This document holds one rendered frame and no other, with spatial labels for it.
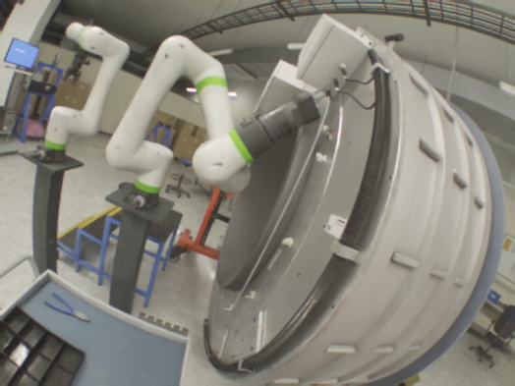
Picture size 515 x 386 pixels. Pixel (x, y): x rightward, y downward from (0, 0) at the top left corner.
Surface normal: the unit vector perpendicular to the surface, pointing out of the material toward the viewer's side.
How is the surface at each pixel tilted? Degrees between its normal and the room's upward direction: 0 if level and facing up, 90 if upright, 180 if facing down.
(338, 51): 133
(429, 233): 84
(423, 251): 85
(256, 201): 72
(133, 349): 0
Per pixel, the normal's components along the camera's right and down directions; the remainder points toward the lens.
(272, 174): 0.03, 0.37
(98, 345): 0.41, -0.90
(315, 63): -0.20, 0.77
